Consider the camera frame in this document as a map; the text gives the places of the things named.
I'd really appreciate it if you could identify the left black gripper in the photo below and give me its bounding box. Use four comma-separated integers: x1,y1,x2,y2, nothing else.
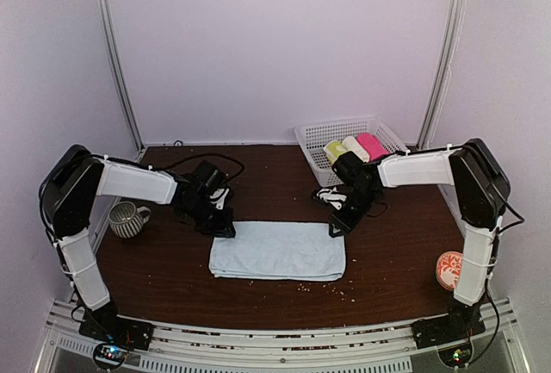
183,197,236,237

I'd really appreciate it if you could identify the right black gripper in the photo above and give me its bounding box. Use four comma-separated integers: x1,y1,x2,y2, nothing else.
330,186,381,237

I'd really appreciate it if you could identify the light blue towel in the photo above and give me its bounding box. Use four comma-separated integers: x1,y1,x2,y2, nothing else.
208,221,347,282

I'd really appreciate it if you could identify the green patterned towel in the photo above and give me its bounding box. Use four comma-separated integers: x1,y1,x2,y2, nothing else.
323,140,348,165

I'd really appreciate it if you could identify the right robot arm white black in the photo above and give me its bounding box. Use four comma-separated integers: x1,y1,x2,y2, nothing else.
329,138,525,340

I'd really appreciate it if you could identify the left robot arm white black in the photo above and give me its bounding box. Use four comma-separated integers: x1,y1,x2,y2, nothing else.
39,145,236,342

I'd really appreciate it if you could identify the rolled white towel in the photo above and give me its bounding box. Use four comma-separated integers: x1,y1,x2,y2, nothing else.
342,136,370,162

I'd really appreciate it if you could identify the rolled pink towel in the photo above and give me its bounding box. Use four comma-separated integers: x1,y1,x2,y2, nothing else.
356,133,388,161

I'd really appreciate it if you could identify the white plastic basket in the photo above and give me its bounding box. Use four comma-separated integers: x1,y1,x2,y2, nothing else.
294,117,406,187

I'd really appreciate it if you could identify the striped ceramic mug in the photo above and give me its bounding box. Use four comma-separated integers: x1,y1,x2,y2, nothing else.
108,201,152,239

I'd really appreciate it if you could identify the red patterned bowl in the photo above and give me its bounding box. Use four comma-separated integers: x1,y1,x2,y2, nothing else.
436,251,462,291

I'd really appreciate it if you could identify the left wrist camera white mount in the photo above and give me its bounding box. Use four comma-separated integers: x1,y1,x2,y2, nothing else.
209,188,231,210

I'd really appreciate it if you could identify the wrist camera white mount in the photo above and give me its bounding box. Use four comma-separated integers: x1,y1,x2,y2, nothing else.
311,187,347,210
209,188,231,210

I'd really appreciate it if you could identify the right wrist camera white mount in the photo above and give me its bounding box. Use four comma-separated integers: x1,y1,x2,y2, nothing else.
311,187,347,210

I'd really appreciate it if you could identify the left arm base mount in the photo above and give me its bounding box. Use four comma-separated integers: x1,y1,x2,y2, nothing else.
78,301,154,351

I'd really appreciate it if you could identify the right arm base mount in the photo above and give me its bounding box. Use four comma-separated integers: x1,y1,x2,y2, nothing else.
411,303,486,349

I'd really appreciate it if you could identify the right aluminium frame post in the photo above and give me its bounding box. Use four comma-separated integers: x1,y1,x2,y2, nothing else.
416,0,465,149

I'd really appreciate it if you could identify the aluminium frame post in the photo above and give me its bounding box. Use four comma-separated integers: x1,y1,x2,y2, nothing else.
97,0,145,152
416,0,465,149

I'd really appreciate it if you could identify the left aluminium frame post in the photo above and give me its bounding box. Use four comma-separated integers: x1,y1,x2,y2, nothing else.
97,0,145,152

